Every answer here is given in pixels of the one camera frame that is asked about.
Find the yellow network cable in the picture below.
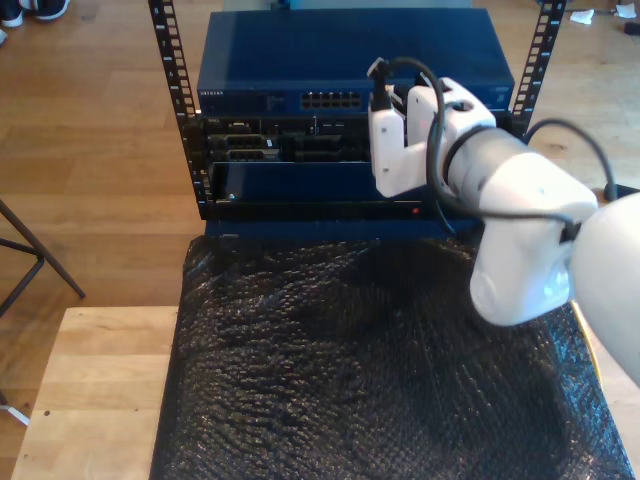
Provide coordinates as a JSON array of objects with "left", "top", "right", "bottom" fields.
[{"left": 574, "top": 304, "right": 603, "bottom": 375}]

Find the black rack bar red light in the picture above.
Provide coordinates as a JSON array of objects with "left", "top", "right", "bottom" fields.
[{"left": 202, "top": 198, "right": 484, "bottom": 222}]

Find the blue recessed rack panel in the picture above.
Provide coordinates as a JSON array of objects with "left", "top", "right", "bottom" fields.
[{"left": 208, "top": 160, "right": 441, "bottom": 205}]

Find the black bubble mat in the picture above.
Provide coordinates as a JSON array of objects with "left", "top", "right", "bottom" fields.
[{"left": 149, "top": 230, "right": 635, "bottom": 480}]

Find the dark shoe white sole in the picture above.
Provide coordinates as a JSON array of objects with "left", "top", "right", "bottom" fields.
[
  {"left": 0, "top": 0, "right": 25, "bottom": 29},
  {"left": 33, "top": 0, "right": 72, "bottom": 22}
]

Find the white metal foot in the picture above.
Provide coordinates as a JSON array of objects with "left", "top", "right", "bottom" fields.
[{"left": 0, "top": 388, "right": 32, "bottom": 427}]

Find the black perforated rack post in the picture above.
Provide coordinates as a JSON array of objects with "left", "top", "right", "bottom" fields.
[
  {"left": 147, "top": 0, "right": 211, "bottom": 221},
  {"left": 499, "top": 0, "right": 569, "bottom": 139}
]

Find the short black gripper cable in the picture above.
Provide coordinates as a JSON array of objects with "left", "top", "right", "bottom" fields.
[{"left": 433, "top": 197, "right": 460, "bottom": 236}]

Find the blue network switch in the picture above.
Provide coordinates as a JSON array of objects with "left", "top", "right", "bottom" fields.
[{"left": 196, "top": 8, "right": 516, "bottom": 115}]

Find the blue rack base plate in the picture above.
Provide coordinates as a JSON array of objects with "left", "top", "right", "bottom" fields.
[{"left": 203, "top": 218, "right": 489, "bottom": 242}]

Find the black metal stool frame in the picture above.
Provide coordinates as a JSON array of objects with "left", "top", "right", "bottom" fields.
[{"left": 0, "top": 198, "right": 86, "bottom": 319}]

